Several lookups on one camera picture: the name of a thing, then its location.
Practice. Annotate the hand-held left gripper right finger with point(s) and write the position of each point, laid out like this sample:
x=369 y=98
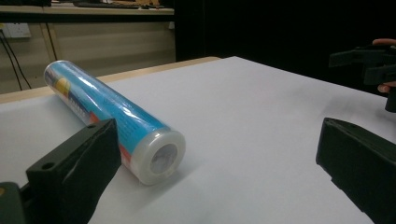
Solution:
x=361 y=161

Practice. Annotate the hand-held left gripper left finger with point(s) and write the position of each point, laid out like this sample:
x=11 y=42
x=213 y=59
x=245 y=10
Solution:
x=74 y=168

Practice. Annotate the blue plastic wrap roll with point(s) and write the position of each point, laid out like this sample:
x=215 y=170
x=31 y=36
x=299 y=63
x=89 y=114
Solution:
x=106 y=105

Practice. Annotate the beige wooden desk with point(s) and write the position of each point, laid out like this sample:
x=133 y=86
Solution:
x=109 y=43

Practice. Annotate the black keyboard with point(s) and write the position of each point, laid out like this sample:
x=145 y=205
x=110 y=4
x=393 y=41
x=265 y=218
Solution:
x=106 y=5

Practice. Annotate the white wall socket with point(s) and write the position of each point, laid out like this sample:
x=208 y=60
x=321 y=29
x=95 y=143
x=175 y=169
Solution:
x=18 y=30

